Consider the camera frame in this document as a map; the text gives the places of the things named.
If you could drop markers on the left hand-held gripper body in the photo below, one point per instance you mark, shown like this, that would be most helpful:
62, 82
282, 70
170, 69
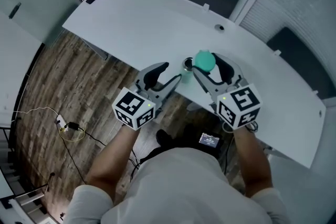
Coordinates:
134, 110

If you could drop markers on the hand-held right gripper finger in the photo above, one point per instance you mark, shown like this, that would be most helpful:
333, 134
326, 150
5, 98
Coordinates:
228, 68
207, 84

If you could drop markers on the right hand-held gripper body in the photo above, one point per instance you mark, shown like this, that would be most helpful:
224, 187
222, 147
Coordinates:
239, 105

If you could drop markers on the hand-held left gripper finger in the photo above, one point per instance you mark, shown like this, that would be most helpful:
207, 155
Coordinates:
169, 89
155, 74

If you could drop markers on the teal water bottle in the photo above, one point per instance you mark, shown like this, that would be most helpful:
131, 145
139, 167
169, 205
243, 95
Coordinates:
186, 76

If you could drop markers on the teal bottle cap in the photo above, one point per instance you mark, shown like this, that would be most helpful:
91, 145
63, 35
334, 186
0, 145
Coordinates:
205, 60

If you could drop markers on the person's left forearm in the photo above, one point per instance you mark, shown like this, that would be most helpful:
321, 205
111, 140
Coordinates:
110, 165

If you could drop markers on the person's right forearm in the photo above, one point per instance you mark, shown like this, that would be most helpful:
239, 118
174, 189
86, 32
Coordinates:
252, 162

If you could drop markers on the person's left black shoe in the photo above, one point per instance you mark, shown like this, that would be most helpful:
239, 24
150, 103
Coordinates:
163, 137

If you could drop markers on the black waist device with screen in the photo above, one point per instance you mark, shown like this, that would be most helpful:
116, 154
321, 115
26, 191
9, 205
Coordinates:
210, 140

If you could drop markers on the person's black trousers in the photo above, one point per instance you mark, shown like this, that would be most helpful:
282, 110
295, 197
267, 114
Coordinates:
183, 143

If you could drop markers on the white table leg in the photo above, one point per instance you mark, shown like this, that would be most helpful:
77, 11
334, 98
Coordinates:
99, 51
275, 151

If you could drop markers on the black power adapter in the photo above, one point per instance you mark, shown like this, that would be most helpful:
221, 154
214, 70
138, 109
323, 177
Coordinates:
73, 125

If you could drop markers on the white power strip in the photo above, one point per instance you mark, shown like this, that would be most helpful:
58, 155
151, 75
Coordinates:
61, 122

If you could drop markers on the person's white shirt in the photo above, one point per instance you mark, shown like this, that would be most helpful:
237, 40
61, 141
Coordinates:
183, 191

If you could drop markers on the black light stand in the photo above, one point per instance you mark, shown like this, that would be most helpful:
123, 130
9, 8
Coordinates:
50, 181

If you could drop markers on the white stepped rack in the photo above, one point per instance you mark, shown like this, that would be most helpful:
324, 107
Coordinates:
15, 191

